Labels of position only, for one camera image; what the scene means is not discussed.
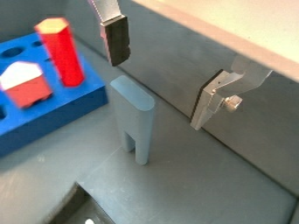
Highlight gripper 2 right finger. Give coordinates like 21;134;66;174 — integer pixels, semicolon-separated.
191;55;272;130

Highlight red pentagon peg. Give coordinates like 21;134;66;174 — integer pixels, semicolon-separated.
0;61;52;109

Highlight blue square-circle object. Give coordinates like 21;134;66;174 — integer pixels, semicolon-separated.
109;75;155;165

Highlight blue shape-sorter base block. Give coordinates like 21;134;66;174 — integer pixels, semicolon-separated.
0;33;108;158

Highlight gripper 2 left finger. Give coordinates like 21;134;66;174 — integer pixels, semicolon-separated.
88;0;131;67

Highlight red hexagonal peg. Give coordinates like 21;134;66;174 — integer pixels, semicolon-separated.
33;17;84;88

